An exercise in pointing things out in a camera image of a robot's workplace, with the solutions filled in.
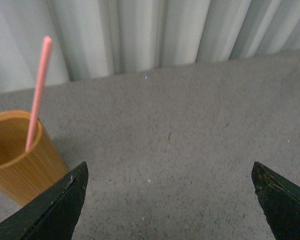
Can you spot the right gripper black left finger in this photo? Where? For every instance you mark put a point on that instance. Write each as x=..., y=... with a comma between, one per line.
x=52, y=215

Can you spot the white curtain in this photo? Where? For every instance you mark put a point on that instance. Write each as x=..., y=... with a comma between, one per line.
x=99, y=38

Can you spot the pink chopstick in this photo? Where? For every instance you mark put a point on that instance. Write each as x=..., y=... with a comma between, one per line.
x=43, y=67

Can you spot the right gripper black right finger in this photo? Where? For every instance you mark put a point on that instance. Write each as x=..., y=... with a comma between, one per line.
x=279, y=199

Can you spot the bamboo chopstick holder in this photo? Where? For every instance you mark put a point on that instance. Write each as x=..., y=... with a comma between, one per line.
x=24, y=174

